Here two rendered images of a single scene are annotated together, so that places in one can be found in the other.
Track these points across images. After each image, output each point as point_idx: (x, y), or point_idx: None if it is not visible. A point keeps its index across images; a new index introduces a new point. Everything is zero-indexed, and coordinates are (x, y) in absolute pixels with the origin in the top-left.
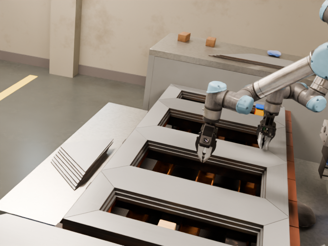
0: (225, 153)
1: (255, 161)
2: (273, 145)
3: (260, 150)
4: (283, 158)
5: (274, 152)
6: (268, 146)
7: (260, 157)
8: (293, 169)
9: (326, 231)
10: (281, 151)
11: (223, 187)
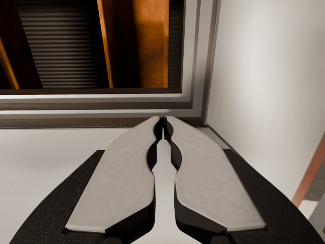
0: (7, 236)
1: (140, 242)
2: (260, 23)
3: (158, 150)
4: (284, 177)
5: (247, 130)
6: (217, 56)
7: (160, 212)
8: (310, 171)
9: (307, 194)
10: (303, 101)
11: (85, 7)
